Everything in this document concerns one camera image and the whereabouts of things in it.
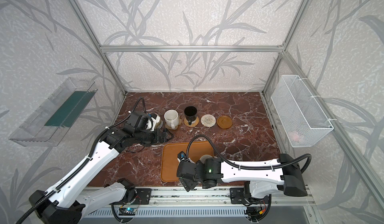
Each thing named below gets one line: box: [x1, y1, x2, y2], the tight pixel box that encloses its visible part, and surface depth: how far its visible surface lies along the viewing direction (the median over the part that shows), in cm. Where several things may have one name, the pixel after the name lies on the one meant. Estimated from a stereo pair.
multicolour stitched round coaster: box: [200, 114, 217, 128], surface depth 104 cm
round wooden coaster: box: [216, 115, 233, 129], surface depth 104 cm
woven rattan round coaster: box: [183, 116, 200, 128], surface depth 104 cm
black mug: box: [184, 106, 198, 126], surface depth 98 cm
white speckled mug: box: [164, 109, 180, 129], surface depth 98 cm
